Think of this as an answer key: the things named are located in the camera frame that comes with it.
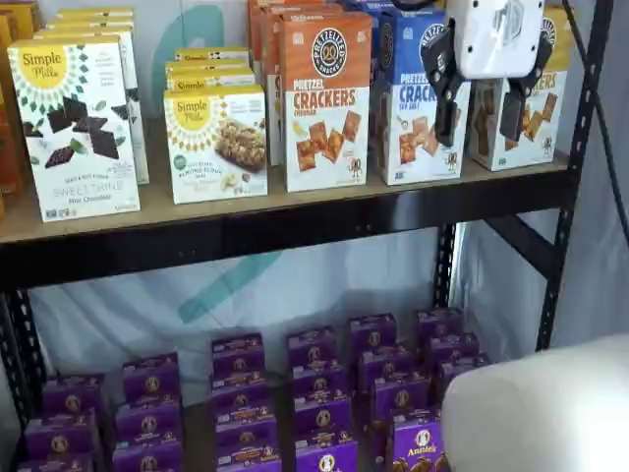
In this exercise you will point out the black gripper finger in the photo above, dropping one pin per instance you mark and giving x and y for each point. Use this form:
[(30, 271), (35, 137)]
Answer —
[(444, 98), (513, 110)]

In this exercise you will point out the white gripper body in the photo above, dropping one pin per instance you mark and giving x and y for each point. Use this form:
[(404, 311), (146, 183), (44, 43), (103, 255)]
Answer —
[(496, 39)]

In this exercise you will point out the yellow pretzel crackers box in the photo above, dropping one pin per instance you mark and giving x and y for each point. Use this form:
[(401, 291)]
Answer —
[(540, 142)]

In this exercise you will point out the orange cheddar pretzel crackers box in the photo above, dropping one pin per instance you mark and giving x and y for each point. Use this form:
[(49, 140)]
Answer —
[(254, 29), (326, 98), (272, 98)]

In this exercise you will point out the purple Annie's snack box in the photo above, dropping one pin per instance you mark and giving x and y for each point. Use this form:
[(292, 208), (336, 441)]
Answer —
[(323, 418), (439, 327), (73, 398), (387, 369), (452, 351), (54, 464), (417, 447), (319, 383), (147, 423), (248, 462), (151, 381), (402, 398), (313, 349), (454, 376), (373, 334), (326, 459), (240, 393), (245, 432), (147, 462), (59, 440), (238, 356)]

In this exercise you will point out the Simple Mills almond bars box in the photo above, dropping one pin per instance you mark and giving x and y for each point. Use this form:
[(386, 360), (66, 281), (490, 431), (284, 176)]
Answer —
[(216, 147), (206, 65), (211, 77), (211, 53)]

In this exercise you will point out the particleboard shelf board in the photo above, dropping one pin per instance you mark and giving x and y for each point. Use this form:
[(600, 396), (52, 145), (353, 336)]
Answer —
[(157, 209)]

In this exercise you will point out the Simple Mills sweet thins box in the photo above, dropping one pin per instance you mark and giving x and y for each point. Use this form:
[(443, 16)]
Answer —
[(88, 21), (136, 137), (74, 128), (93, 11)]

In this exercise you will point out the plain orange snack box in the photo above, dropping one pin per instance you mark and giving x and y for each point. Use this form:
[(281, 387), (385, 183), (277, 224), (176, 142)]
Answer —
[(24, 19), (10, 123)]

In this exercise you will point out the purple Annie's snack boxes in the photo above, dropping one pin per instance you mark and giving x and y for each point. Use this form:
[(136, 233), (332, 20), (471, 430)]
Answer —
[(196, 437)]

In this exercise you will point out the black metal shelf frame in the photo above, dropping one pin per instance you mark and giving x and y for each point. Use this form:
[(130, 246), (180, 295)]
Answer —
[(245, 241)]

